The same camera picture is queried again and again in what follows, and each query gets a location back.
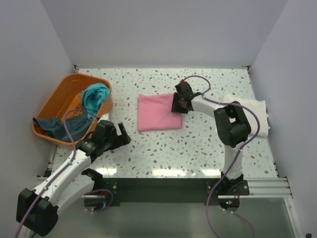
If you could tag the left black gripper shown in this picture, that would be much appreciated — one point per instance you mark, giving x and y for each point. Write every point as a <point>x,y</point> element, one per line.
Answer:
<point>125,141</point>

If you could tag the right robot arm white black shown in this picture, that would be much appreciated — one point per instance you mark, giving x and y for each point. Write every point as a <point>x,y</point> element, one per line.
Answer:
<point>232,125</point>

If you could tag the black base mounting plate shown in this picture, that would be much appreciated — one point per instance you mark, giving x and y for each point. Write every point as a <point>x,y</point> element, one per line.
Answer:
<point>164,190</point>

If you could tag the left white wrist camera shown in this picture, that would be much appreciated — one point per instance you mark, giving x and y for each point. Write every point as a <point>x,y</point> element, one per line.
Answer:
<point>106,116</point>

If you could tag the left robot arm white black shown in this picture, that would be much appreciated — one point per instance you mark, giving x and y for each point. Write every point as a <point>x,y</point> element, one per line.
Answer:
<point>38,209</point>

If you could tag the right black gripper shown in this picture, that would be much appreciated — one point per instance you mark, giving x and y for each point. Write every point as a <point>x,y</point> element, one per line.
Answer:
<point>174,107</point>

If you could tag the folded white t shirt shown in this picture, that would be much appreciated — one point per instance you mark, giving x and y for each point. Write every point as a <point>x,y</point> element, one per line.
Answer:
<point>258,108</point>

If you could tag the turquoise t shirt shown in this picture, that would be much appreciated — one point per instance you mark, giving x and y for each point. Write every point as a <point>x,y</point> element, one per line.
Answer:
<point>94,96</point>

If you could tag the pink t shirt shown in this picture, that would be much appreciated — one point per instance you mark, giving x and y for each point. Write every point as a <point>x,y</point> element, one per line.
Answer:
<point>154,113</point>

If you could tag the orange plastic laundry basket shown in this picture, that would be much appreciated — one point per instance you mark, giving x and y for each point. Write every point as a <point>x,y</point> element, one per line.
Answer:
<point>66,97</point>

